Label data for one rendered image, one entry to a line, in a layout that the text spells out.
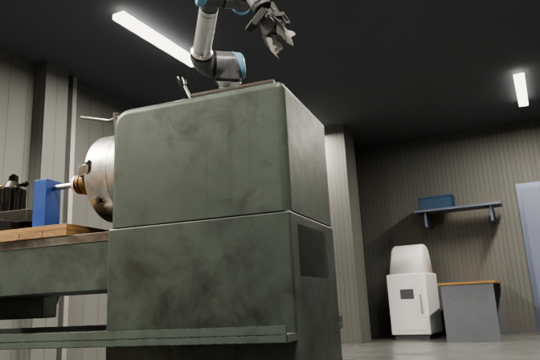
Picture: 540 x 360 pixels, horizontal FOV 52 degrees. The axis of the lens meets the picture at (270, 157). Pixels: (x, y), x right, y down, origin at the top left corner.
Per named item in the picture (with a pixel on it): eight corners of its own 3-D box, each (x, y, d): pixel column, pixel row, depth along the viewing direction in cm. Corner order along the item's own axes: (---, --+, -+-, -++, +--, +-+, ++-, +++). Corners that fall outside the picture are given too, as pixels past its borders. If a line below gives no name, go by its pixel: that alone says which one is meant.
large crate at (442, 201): (456, 209, 871) (455, 197, 876) (452, 206, 838) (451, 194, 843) (423, 213, 892) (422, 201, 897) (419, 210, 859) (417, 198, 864)
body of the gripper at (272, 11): (292, 23, 204) (276, -3, 207) (276, 26, 198) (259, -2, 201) (280, 36, 210) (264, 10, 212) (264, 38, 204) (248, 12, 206)
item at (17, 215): (44, 223, 227) (45, 211, 229) (26, 221, 218) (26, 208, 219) (6, 228, 234) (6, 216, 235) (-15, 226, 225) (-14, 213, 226)
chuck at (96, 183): (159, 218, 215) (152, 137, 218) (109, 223, 185) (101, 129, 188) (139, 220, 218) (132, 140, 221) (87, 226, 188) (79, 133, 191)
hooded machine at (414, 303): (402, 336, 861) (394, 247, 894) (443, 335, 836) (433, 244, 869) (390, 340, 795) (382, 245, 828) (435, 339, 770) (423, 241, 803)
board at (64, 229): (129, 243, 217) (129, 233, 218) (66, 235, 184) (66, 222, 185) (66, 249, 227) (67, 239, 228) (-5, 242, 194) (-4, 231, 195)
